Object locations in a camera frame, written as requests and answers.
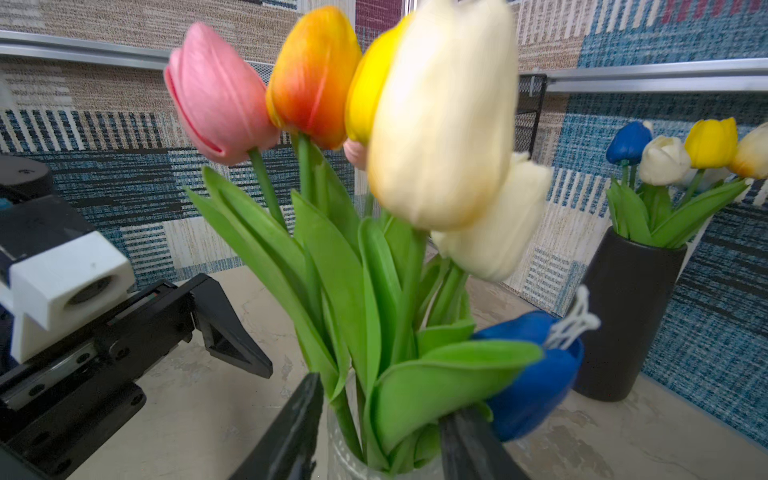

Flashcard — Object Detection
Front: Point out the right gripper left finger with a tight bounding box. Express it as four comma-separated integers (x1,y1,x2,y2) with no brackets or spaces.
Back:
230,373,324,480

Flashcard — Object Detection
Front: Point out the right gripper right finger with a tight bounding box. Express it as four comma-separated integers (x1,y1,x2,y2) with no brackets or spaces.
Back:
439,406,529,480

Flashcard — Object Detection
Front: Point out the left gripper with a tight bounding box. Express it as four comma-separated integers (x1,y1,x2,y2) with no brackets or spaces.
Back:
1,274,273,479

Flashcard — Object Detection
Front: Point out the clear glass vase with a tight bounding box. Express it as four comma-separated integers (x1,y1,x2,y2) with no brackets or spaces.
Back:
326,407,444,480

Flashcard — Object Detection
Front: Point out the blue tulip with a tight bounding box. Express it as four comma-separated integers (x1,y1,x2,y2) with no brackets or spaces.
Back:
606,121,653,188
367,284,602,457

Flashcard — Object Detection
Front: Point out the light pink tulip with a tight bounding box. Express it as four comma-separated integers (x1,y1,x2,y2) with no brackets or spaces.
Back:
343,139,368,171

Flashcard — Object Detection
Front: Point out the dark grey cylindrical vase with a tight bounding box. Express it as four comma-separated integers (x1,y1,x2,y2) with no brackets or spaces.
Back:
574,229,687,402

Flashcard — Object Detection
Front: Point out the orange red tulip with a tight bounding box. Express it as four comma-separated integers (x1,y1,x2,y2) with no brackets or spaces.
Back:
265,5,385,385

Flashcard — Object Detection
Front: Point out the yellow orange tulip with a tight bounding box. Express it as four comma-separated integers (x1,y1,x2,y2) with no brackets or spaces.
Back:
344,11,415,361

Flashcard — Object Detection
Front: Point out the orange cream tulip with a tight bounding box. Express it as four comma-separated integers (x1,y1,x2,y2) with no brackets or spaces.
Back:
652,124,767,249

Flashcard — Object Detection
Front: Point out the pale cream tulip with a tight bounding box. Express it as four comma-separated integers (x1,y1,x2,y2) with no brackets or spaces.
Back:
638,136,691,232

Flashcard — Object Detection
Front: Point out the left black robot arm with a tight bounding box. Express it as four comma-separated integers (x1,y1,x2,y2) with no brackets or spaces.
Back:
1,155,273,479

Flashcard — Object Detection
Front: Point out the black wire shelf rack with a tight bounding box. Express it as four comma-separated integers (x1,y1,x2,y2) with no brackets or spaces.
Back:
514,73,548,155

